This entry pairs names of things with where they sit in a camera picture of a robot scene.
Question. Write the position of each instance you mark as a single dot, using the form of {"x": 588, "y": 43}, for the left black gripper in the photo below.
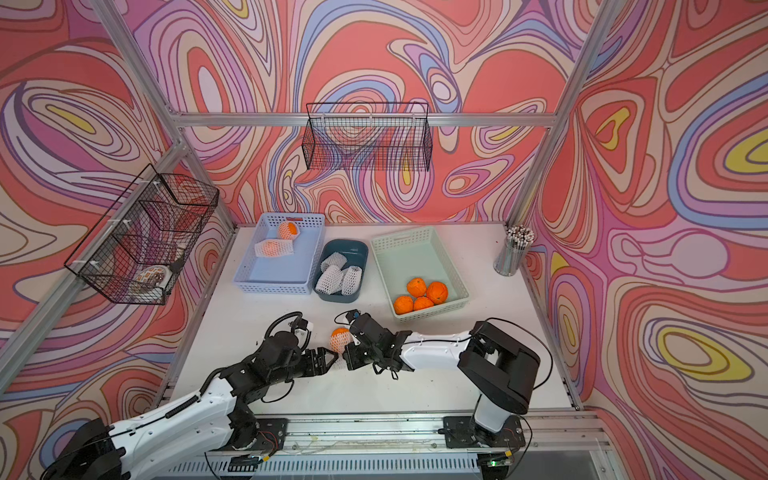
{"x": 321, "y": 361}

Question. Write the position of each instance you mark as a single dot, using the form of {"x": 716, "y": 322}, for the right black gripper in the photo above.
{"x": 351, "y": 357}

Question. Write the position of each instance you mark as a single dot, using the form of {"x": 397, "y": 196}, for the white foam net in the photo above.
{"x": 336, "y": 259}
{"x": 330, "y": 281}
{"x": 352, "y": 278}
{"x": 340, "y": 339}

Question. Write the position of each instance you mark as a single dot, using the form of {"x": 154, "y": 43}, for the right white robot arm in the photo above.
{"x": 502, "y": 368}

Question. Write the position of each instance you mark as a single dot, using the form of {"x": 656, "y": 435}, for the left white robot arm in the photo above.
{"x": 217, "y": 415}

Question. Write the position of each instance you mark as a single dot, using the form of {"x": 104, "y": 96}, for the lavender perforated plastic basket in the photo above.
{"x": 285, "y": 275}

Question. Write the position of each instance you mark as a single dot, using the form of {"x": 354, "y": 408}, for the mint green perforated basket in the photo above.
{"x": 417, "y": 253}

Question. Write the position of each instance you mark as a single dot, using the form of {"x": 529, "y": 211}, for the dark teal plastic tray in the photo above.
{"x": 356, "y": 252}

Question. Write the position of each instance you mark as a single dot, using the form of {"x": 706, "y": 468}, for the metal cup of pencils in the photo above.
{"x": 518, "y": 239}

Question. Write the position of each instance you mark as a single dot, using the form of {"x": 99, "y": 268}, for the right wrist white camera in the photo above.
{"x": 350, "y": 317}

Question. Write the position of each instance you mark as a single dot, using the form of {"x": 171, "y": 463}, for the wrist white camera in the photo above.
{"x": 350, "y": 317}
{"x": 301, "y": 328}

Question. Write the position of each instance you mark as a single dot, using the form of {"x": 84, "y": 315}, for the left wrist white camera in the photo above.
{"x": 301, "y": 328}

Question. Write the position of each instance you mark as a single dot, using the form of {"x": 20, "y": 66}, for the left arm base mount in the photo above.
{"x": 265, "y": 434}

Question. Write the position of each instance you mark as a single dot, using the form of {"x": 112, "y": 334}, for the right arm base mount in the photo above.
{"x": 462, "y": 432}

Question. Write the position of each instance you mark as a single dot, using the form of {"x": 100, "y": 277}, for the black wire basket left wall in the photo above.
{"x": 156, "y": 220}

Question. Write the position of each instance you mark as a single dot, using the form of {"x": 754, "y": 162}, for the black wire basket wall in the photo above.
{"x": 368, "y": 136}
{"x": 156, "y": 220}

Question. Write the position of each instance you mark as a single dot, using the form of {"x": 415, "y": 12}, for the black wire basket back wall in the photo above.
{"x": 368, "y": 136}

